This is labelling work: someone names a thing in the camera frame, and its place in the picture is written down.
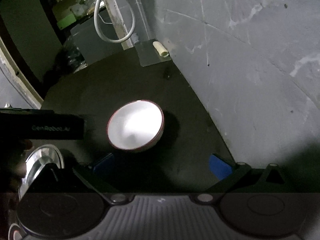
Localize stainless steel plate with sticker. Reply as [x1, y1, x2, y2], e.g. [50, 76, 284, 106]
[18, 144, 65, 200]

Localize white enamel bowl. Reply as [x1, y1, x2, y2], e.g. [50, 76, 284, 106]
[106, 100, 164, 152]

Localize green box in background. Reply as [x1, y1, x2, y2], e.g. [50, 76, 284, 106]
[57, 14, 76, 30]

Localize cleaver with cream handle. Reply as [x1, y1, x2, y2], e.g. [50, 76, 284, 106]
[135, 39, 172, 67]

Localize white looped cable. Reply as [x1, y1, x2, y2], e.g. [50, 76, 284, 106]
[93, 0, 136, 43]

